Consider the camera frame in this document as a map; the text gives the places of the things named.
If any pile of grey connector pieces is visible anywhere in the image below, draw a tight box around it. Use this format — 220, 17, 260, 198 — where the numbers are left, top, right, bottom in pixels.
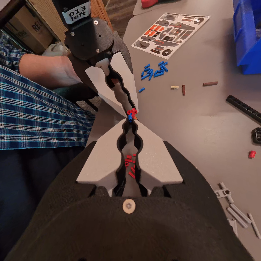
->
213, 182, 261, 239

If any blue storage bin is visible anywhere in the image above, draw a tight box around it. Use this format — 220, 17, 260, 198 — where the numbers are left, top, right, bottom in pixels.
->
232, 0, 261, 75

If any sticker sheet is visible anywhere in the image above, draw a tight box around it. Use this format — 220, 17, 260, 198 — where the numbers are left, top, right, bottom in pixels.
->
131, 13, 210, 60

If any person's left forearm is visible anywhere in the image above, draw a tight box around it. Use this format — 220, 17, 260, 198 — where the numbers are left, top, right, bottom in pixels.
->
19, 53, 56, 79

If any wooden post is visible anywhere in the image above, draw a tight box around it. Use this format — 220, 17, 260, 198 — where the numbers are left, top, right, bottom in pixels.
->
27, 0, 114, 44

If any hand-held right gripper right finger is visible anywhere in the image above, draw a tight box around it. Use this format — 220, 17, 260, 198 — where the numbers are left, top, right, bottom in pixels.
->
131, 119, 183, 197

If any black open lego frame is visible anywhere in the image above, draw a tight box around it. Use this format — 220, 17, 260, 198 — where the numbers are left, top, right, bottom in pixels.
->
251, 127, 261, 144

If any white plastic bag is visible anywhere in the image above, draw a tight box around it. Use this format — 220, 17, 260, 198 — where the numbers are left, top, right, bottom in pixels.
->
42, 42, 69, 57

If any cardboard box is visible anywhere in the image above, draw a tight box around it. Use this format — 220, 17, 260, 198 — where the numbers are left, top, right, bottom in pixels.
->
4, 5, 54, 54

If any pile of red pins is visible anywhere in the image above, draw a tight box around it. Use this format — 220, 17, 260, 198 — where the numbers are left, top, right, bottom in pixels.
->
124, 153, 136, 179

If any pile of blue pins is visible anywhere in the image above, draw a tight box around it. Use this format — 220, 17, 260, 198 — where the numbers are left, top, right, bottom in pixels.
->
141, 61, 169, 81

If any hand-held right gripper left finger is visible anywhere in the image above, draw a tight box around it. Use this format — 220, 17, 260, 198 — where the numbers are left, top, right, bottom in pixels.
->
76, 118, 131, 197

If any long black beam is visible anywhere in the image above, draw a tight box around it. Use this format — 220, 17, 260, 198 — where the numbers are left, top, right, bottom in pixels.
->
226, 95, 261, 125

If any person's left hand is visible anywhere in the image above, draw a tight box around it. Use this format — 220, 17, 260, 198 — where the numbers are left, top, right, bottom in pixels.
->
53, 56, 84, 86

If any red handled tool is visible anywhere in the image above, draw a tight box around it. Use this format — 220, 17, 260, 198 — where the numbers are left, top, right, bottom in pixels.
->
141, 0, 159, 8

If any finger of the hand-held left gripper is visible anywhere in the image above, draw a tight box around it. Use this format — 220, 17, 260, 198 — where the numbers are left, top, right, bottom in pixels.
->
109, 51, 139, 114
84, 59, 131, 119

